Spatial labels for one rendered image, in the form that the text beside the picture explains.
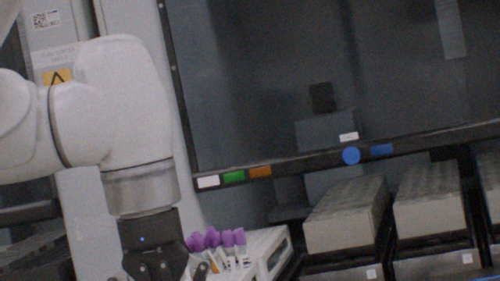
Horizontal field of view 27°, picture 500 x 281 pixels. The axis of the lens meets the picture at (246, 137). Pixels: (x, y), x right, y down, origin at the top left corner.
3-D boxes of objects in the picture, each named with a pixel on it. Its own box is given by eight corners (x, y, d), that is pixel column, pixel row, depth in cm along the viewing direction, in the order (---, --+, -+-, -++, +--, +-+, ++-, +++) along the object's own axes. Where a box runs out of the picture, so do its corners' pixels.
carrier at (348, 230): (376, 244, 177) (369, 210, 177) (376, 247, 175) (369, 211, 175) (308, 256, 179) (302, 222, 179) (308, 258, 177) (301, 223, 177)
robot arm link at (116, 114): (184, 151, 131) (81, 172, 132) (159, 27, 130) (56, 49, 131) (173, 159, 120) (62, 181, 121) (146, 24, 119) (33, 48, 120)
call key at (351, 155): (344, 165, 174) (341, 147, 174) (362, 162, 173) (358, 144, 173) (344, 166, 173) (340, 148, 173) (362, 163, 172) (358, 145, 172)
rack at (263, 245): (241, 266, 193) (234, 232, 193) (294, 257, 191) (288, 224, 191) (206, 306, 164) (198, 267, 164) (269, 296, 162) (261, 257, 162)
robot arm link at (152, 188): (112, 167, 131) (122, 214, 131) (88, 176, 122) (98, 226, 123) (182, 154, 129) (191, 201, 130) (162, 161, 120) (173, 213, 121)
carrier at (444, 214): (468, 229, 174) (461, 193, 174) (468, 232, 172) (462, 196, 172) (398, 241, 177) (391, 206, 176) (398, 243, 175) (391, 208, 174)
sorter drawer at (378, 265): (344, 242, 238) (336, 203, 237) (405, 231, 235) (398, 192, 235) (302, 327, 166) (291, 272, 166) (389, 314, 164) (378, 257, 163)
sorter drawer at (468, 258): (411, 230, 235) (404, 190, 234) (473, 219, 232) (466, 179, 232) (398, 312, 163) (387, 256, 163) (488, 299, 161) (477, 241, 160)
